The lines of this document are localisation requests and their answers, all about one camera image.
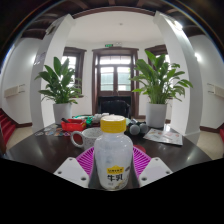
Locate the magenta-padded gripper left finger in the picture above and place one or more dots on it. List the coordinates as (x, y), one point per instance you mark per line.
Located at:
(68, 170)

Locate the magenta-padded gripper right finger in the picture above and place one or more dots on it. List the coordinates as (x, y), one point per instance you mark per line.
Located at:
(155, 170)

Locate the yellow-capped clear drink bottle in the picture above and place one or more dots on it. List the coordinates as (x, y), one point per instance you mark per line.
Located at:
(113, 150)

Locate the printed paper brochure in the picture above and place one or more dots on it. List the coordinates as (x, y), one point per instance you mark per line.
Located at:
(163, 136)

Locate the white speckled mug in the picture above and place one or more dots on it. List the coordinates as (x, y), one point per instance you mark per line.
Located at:
(87, 137)

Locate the colourful printed cards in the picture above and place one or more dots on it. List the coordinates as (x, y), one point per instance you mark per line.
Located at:
(53, 131)

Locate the dark grey dumbbells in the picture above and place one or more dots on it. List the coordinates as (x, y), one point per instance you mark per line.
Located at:
(135, 129)

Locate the tray of wrapped snacks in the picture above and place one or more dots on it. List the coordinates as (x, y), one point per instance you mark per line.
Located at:
(95, 117)

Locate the black chair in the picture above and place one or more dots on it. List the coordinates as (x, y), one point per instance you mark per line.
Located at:
(115, 106)

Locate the large potted green plant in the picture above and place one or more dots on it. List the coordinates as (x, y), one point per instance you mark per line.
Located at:
(156, 83)

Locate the small potted green plant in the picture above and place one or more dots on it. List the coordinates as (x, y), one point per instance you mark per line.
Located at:
(61, 83)

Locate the brown wooden glazed door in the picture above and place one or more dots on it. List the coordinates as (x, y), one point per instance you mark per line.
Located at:
(115, 75)

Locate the brown-framed narrow window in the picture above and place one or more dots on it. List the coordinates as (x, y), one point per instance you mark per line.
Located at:
(156, 50)

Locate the green exit sign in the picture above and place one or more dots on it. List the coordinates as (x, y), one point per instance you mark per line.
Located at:
(109, 45)

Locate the white wall radiator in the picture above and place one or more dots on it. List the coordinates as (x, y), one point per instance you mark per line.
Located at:
(216, 90)
(15, 90)

